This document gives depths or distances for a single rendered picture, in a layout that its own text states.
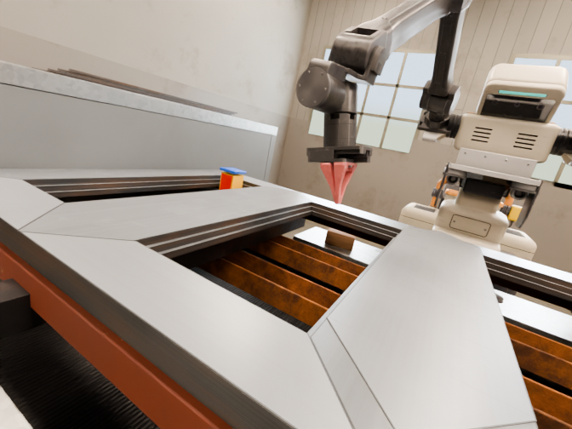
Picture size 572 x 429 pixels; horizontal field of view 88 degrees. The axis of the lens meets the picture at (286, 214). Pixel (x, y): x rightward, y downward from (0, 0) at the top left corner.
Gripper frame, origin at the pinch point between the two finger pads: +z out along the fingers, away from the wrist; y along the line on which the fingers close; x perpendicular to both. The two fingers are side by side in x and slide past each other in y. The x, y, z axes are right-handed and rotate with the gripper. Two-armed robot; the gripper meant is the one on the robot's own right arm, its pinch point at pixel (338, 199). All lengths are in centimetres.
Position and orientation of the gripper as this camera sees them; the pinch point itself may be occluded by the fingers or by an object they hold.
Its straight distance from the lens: 54.4
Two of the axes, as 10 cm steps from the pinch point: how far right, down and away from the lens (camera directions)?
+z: 0.0, 9.9, 1.4
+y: 8.6, 0.7, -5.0
